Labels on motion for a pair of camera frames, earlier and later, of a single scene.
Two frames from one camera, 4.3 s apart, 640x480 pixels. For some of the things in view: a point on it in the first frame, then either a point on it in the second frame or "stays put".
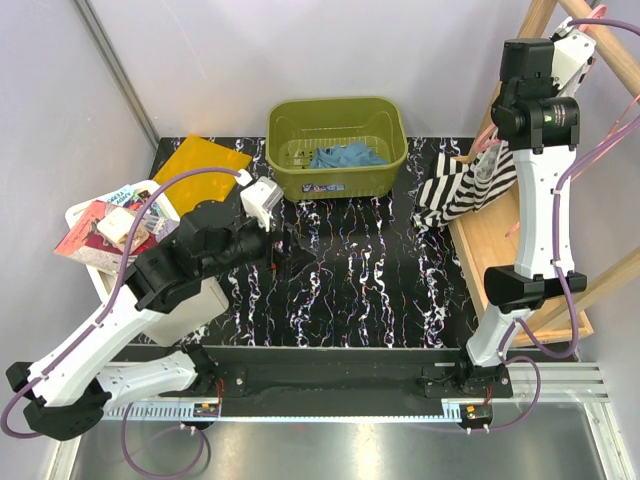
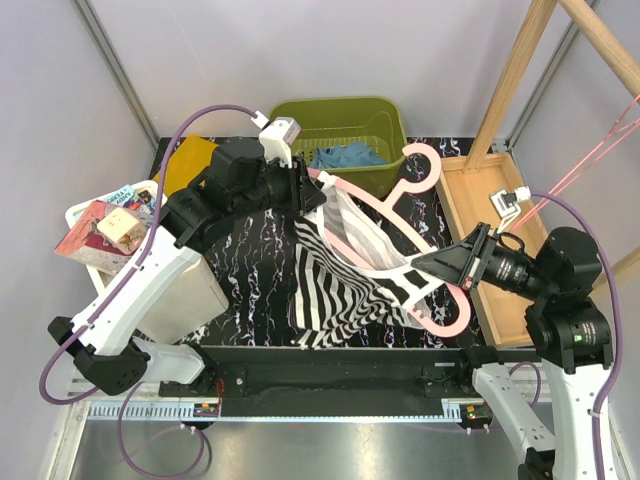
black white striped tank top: x=455 y=187 to x=352 y=277
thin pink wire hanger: x=494 y=132 to x=578 y=168
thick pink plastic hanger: x=479 y=144 to x=395 y=200
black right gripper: x=552 y=88 to x=456 y=263
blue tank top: x=345 y=155 stays put
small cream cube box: x=117 y=227 stays put
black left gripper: x=282 y=263 to x=303 y=193
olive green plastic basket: x=336 y=148 stays put
